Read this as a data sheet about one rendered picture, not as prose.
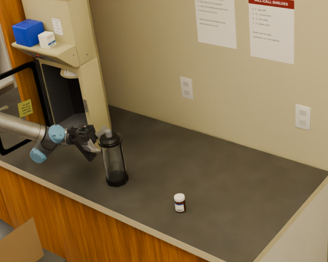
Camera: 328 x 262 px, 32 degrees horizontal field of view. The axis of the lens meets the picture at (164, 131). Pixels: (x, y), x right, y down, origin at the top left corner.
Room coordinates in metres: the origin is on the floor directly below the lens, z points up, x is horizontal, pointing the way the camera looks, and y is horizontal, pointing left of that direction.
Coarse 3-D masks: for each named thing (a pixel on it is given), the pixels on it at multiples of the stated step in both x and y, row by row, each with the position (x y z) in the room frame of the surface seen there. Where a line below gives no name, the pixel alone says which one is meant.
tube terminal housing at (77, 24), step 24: (24, 0) 2.64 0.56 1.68; (48, 0) 2.52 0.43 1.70; (72, 0) 2.46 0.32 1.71; (48, 24) 2.54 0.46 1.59; (72, 24) 2.44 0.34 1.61; (96, 48) 2.63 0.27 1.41; (96, 72) 2.50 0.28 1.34; (96, 96) 2.48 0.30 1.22; (96, 120) 2.46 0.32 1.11; (96, 144) 2.44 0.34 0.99
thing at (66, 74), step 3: (63, 69) 2.57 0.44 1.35; (60, 72) 2.59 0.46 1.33; (63, 72) 2.56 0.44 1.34; (66, 72) 2.54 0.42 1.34; (69, 72) 2.54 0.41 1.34; (72, 72) 2.53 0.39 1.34; (63, 75) 2.55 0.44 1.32; (66, 75) 2.54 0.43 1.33; (69, 75) 2.53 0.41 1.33; (72, 75) 2.52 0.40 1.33; (75, 75) 2.52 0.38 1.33
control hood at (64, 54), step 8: (24, 48) 2.50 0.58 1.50; (32, 48) 2.47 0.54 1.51; (40, 48) 2.46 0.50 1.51; (56, 48) 2.43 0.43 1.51; (64, 48) 2.42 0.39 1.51; (72, 48) 2.42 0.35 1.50; (32, 56) 2.61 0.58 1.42; (48, 56) 2.42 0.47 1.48; (56, 56) 2.36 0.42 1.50; (64, 56) 2.38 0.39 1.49; (72, 56) 2.42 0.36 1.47; (64, 64) 2.46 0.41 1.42; (72, 64) 2.41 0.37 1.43
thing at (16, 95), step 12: (24, 72) 2.59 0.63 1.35; (0, 84) 2.49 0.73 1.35; (12, 84) 2.54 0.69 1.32; (24, 84) 2.58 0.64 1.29; (0, 96) 2.48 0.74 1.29; (12, 96) 2.52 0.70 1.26; (24, 96) 2.57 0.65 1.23; (36, 96) 2.61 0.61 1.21; (0, 108) 2.47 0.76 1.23; (12, 108) 2.51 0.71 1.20; (24, 108) 2.55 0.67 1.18; (36, 108) 2.60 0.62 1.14; (36, 120) 2.59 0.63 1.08; (0, 132) 2.45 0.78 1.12; (12, 144) 2.48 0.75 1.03
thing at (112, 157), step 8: (120, 136) 2.18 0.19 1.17; (104, 144) 2.13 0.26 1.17; (112, 144) 2.12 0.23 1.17; (104, 152) 2.14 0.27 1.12; (112, 152) 2.13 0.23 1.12; (120, 152) 2.15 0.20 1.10; (104, 160) 2.15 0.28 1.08; (112, 160) 2.13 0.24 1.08; (120, 160) 2.14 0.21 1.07; (112, 168) 2.13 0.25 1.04; (120, 168) 2.14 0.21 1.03; (112, 176) 2.13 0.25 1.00; (120, 176) 2.13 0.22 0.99
